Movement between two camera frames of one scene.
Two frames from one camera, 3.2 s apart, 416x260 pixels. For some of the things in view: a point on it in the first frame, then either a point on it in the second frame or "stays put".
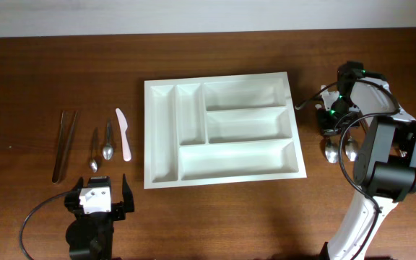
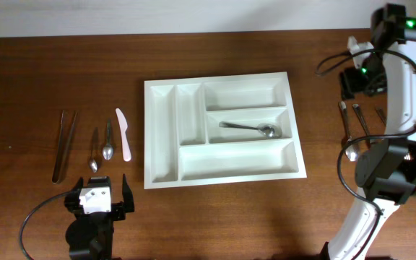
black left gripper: x=119 y=211 stays put
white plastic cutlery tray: x=211 y=129 stays put
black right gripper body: x=328 y=131 → x=349 y=84
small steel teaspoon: x=92 y=163 stays put
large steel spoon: x=352 y=149 stays put
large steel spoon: x=331 y=149 → x=269 y=130
